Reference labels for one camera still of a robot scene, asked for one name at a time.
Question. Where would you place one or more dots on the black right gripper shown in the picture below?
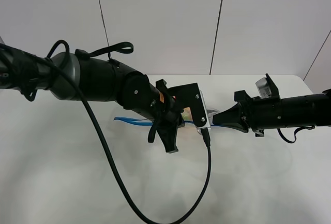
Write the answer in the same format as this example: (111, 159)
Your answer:
(257, 113)

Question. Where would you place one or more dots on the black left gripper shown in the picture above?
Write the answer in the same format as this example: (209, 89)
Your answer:
(167, 117)

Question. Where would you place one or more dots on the clear zip bag blue seal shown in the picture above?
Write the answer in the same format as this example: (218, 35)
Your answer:
(147, 122)

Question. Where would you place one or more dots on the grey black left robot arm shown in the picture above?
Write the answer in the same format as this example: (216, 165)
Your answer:
(70, 76)

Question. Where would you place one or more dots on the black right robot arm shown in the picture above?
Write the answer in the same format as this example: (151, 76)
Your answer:
(304, 111)

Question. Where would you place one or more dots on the yellow pear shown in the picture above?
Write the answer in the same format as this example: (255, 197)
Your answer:
(187, 116)

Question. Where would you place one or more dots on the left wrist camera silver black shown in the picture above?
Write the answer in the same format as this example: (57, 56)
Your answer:
(190, 96)

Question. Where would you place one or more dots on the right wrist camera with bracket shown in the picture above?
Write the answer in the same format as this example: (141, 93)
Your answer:
(267, 88)

